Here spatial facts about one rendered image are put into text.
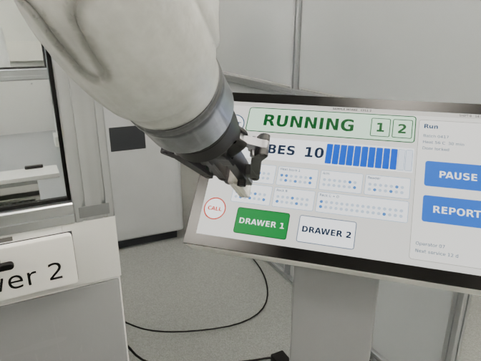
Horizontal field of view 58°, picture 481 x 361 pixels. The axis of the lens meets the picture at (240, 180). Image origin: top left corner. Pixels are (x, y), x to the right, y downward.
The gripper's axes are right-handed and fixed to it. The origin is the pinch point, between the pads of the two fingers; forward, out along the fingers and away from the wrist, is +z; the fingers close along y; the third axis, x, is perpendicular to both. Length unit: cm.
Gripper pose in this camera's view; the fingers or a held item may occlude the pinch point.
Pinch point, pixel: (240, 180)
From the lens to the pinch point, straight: 60.5
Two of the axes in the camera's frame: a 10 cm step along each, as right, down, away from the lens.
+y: -9.6, -0.4, 2.6
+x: -1.2, 9.5, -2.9
